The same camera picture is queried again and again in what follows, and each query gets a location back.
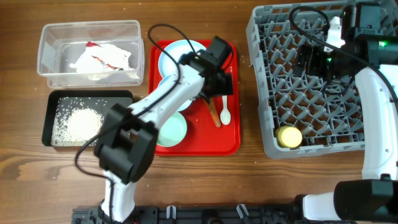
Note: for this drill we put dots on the red serving tray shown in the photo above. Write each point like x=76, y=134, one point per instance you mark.
x=203, y=138

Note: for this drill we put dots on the yellow plastic cup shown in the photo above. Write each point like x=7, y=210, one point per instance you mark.
x=288, y=136

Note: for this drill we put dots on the large light blue plate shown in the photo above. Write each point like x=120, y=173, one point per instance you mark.
x=176, y=49

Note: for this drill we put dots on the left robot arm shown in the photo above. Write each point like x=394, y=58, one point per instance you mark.
x=126, y=143

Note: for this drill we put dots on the green bowl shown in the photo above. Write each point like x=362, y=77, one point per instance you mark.
x=173, y=131

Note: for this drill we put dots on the small light blue bowl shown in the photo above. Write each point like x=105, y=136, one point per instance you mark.
x=184, y=105

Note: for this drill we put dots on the white paper waste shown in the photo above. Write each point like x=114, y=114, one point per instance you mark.
x=101, y=58

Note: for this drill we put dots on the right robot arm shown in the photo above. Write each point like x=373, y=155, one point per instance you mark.
x=369, y=58

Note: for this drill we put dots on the black waste tray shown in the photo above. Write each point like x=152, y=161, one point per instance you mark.
x=122, y=97

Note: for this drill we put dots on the white plastic spoon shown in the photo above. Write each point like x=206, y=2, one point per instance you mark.
x=225, y=115

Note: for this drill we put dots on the orange carrot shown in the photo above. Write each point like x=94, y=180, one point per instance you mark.
x=213, y=113

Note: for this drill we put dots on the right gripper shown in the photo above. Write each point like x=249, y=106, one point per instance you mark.
x=314, y=54

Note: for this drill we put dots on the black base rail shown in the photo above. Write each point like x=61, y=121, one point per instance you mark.
x=201, y=215

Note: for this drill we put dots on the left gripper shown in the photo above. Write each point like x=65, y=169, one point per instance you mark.
x=225, y=83

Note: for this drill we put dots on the grey dishwasher rack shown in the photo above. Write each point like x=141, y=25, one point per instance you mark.
x=329, y=115

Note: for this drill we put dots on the white rice grains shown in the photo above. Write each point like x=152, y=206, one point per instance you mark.
x=77, y=119

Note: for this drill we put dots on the clear plastic bin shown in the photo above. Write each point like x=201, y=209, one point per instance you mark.
x=61, y=44

